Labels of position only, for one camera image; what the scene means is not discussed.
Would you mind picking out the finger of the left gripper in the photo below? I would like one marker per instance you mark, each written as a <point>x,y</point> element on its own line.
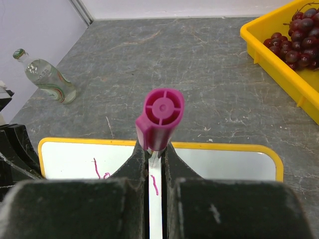
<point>18,159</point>

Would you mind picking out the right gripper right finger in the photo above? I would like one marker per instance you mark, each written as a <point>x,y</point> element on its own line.
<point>228,191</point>

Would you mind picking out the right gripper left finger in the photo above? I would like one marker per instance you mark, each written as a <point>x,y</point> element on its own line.
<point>91,189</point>

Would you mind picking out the orange framed whiteboard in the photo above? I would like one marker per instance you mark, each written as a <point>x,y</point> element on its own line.
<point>114,189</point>

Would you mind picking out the pink capped whiteboard marker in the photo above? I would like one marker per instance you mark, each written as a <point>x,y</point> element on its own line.
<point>162,112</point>

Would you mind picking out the clear glass bottle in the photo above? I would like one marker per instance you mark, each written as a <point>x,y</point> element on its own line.
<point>46,77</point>

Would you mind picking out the yellow plastic tray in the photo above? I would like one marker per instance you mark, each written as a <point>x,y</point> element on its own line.
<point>302,85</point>

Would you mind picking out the purple grape bunch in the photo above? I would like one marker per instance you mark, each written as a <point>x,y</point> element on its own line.
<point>300,48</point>

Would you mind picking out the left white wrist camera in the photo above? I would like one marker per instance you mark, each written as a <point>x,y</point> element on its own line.
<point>5,95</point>

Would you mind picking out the left aluminium frame post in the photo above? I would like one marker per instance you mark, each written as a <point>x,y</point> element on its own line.
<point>82,11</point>

